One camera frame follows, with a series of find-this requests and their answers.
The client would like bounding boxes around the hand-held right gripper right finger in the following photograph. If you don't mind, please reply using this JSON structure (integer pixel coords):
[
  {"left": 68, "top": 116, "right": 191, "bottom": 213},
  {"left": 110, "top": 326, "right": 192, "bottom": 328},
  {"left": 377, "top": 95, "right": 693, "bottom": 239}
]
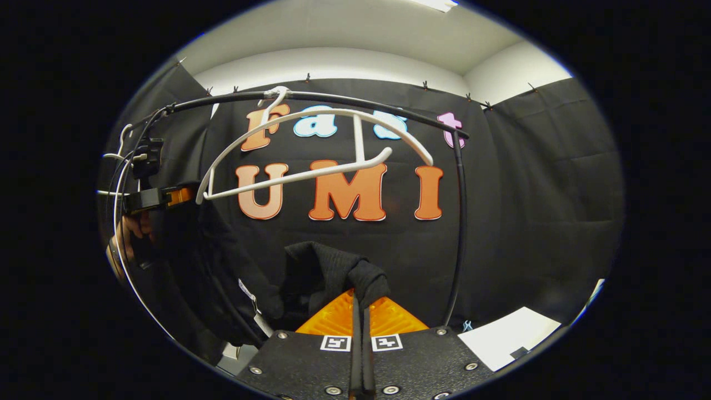
[{"left": 364, "top": 296, "right": 495, "bottom": 400}]

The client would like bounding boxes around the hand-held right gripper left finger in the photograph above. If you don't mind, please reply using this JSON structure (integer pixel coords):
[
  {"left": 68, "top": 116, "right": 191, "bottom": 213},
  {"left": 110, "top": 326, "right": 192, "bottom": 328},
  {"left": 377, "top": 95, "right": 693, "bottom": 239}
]
[{"left": 235, "top": 288, "right": 362, "bottom": 400}]

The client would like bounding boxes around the black knit jacket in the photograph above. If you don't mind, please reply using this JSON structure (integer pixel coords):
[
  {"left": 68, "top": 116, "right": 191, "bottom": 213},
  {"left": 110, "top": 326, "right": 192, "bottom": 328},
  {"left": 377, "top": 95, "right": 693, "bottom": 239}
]
[{"left": 147, "top": 183, "right": 392, "bottom": 351}]

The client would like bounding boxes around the white plastic clothes hanger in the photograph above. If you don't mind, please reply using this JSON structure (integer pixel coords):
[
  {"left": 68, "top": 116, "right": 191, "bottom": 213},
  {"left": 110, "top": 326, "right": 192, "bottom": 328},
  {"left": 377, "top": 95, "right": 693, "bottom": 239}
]
[
  {"left": 97, "top": 123, "right": 146, "bottom": 198},
  {"left": 196, "top": 86, "right": 435, "bottom": 202}
]

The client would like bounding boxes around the white paper hang tag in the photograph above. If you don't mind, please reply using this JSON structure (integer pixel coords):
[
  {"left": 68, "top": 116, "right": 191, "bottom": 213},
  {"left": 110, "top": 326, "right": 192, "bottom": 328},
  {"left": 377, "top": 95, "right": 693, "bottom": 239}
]
[{"left": 238, "top": 278, "right": 276, "bottom": 338}]

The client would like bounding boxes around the white paper sheet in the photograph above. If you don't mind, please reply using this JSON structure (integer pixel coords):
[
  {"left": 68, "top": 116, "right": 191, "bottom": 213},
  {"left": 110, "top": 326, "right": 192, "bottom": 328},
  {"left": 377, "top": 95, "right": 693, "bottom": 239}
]
[{"left": 458, "top": 307, "right": 562, "bottom": 372}]

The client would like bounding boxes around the row of black backdrop clips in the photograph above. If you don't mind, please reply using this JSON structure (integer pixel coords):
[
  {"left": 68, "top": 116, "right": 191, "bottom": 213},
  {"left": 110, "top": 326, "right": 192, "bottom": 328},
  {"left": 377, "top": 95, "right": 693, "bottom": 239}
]
[{"left": 177, "top": 56, "right": 539, "bottom": 111}]

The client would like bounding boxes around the black backdrop cloth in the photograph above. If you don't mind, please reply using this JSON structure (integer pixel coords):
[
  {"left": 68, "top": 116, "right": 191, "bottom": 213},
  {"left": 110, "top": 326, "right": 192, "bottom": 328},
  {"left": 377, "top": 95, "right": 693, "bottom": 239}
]
[{"left": 100, "top": 58, "right": 625, "bottom": 356}]

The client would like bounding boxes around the ceiling light panel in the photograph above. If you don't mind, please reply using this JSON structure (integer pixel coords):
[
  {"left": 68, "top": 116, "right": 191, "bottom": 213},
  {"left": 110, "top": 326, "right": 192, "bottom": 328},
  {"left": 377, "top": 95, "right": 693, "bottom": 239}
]
[{"left": 411, "top": 0, "right": 459, "bottom": 13}]

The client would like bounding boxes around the thin white cable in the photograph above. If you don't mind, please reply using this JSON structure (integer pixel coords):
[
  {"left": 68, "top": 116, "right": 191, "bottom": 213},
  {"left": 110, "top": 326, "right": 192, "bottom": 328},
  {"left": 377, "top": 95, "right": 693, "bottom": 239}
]
[{"left": 113, "top": 158, "right": 177, "bottom": 339}]

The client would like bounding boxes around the black clothes rack rail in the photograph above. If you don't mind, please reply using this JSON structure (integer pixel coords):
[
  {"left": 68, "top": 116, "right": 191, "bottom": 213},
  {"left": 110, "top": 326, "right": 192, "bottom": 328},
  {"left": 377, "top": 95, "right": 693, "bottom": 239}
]
[{"left": 131, "top": 90, "right": 472, "bottom": 327}]

